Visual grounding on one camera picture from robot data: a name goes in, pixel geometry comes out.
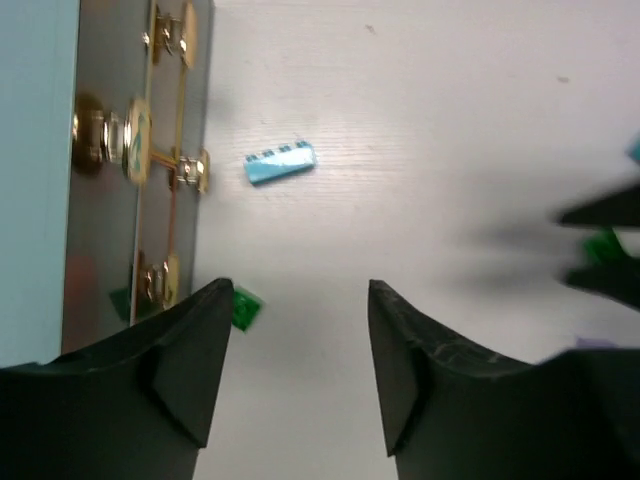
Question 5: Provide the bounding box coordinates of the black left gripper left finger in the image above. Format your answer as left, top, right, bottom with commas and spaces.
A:
1, 278, 234, 479

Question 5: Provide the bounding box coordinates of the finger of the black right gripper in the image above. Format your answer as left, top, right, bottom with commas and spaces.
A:
562, 262, 639, 311
554, 182, 639, 229

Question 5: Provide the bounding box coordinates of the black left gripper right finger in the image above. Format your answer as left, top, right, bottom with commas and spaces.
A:
368, 280, 639, 479

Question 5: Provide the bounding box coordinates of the clear acrylic drawer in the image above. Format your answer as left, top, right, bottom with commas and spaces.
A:
61, 1, 214, 353

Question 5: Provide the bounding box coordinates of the cyan square lego brick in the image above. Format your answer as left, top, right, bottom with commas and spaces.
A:
626, 137, 640, 164

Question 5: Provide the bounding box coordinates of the purple lego plate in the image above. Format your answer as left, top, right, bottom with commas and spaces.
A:
575, 337, 619, 349

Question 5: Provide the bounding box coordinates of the green small lego brick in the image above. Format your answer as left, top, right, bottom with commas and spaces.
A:
232, 286, 264, 332

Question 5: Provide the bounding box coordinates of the cyan long lego brick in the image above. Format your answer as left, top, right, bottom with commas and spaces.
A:
244, 141, 317, 186

